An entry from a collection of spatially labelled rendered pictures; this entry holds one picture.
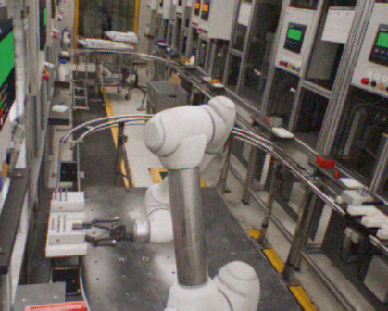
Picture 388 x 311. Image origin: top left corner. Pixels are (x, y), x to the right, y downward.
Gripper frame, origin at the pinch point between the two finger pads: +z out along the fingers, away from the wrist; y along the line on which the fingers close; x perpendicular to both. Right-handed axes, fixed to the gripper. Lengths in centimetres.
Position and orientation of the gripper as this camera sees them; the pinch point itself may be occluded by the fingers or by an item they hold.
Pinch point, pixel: (81, 231)
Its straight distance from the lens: 161.0
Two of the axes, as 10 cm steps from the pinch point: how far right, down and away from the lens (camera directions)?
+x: 2.6, 4.0, -8.8
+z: -9.5, -0.5, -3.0
